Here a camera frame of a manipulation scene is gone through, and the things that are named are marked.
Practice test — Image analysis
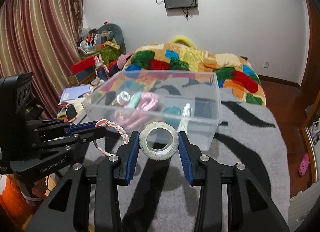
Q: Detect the white ointment tube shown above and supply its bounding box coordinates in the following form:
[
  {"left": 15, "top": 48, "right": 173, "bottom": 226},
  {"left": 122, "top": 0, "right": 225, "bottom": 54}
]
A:
[{"left": 177, "top": 103, "right": 191, "bottom": 133}]

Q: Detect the white bandage tape roll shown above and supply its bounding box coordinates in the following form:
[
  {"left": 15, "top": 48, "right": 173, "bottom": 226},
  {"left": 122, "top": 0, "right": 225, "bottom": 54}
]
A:
[{"left": 139, "top": 121, "right": 178, "bottom": 160}]

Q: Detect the white pill bottle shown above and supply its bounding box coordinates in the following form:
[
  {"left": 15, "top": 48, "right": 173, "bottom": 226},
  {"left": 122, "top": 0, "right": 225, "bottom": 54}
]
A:
[{"left": 112, "top": 91, "right": 131, "bottom": 107}]

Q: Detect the green grey plush chair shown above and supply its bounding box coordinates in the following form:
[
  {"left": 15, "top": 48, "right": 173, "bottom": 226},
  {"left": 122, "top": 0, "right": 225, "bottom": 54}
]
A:
[{"left": 98, "top": 23, "right": 126, "bottom": 54}]

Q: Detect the grey black zebra blanket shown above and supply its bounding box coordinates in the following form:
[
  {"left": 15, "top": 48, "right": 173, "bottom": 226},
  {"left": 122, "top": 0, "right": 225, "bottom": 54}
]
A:
[{"left": 57, "top": 76, "right": 291, "bottom": 232}]

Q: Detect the red box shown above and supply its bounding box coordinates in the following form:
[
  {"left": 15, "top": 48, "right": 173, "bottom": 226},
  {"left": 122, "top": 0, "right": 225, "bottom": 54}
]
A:
[{"left": 71, "top": 56, "right": 95, "bottom": 75}]

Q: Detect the blue notebook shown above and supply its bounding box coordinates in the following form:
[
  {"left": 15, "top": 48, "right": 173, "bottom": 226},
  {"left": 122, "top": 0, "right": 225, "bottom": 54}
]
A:
[{"left": 60, "top": 84, "right": 91, "bottom": 102}]

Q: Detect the mint green bottle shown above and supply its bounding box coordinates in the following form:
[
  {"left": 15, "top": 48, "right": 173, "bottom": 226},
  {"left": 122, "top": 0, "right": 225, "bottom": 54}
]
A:
[{"left": 126, "top": 92, "right": 142, "bottom": 109}]

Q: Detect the pink knit hat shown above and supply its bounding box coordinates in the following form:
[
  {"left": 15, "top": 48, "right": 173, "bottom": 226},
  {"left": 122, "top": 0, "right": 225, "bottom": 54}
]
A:
[{"left": 117, "top": 52, "right": 133, "bottom": 70}]

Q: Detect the colourful patchwork quilt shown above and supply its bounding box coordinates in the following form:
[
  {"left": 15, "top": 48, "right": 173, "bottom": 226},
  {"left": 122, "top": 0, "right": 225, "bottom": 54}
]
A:
[{"left": 100, "top": 43, "right": 267, "bottom": 107}]

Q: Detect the striped pink curtain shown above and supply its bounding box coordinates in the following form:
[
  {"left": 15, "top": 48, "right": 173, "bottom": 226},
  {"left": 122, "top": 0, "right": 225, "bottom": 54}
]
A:
[{"left": 1, "top": 0, "right": 83, "bottom": 118}]

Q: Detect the pink coiled rope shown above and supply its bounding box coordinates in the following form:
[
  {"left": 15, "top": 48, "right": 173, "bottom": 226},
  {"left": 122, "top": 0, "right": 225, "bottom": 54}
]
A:
[{"left": 113, "top": 91, "right": 161, "bottom": 130}]

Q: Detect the yellow pillow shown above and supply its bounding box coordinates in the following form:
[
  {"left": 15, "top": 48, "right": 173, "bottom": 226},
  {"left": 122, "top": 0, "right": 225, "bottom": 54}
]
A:
[{"left": 171, "top": 36, "right": 195, "bottom": 48}]

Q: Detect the clear plastic storage bin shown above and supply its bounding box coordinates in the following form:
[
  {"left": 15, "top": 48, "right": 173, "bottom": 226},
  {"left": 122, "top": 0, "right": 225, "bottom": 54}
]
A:
[{"left": 82, "top": 70, "right": 222, "bottom": 151}]

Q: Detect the person's left hand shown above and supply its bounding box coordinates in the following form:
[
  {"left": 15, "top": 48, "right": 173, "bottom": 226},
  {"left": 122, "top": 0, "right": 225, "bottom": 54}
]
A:
[{"left": 20, "top": 178, "right": 47, "bottom": 206}]

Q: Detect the pink croc shoe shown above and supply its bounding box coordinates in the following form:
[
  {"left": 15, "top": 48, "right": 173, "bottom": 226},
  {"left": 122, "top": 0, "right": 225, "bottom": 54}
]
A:
[{"left": 298, "top": 153, "right": 310, "bottom": 177}]

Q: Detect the pink bunny water bottle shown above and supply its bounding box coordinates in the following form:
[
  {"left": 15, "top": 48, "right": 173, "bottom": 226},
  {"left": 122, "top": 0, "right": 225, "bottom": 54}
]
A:
[{"left": 94, "top": 54, "right": 108, "bottom": 81}]

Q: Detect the pink white braided cord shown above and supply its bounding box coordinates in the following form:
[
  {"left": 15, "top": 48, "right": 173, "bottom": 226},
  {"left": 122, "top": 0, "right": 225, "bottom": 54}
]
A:
[{"left": 93, "top": 119, "right": 131, "bottom": 157}]

